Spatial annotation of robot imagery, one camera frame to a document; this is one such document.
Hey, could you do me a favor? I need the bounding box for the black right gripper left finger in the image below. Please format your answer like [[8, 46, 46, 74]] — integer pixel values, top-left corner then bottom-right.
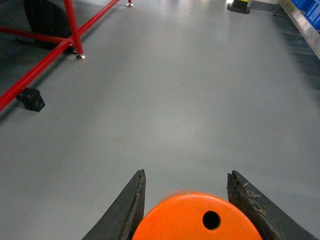
[[83, 169, 146, 240]]

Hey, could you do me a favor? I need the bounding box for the orange cylindrical cap 4680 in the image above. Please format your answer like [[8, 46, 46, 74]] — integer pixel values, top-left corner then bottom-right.
[[132, 191, 262, 240]]

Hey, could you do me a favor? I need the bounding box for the yellow black traffic cone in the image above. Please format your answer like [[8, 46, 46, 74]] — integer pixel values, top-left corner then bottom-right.
[[227, 0, 250, 14]]

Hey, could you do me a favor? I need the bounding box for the black bracket under frame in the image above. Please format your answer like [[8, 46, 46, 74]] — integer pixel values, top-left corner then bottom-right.
[[16, 87, 46, 113]]

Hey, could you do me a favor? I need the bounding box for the stainless steel roller shelf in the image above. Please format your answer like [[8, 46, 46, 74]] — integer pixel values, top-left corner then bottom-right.
[[273, 0, 320, 59]]

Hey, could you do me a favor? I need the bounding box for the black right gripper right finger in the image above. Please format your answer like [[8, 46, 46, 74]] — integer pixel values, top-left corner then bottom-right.
[[227, 170, 316, 240]]

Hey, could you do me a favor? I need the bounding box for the red metal table frame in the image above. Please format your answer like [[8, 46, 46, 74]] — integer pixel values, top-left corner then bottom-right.
[[0, 0, 117, 110]]

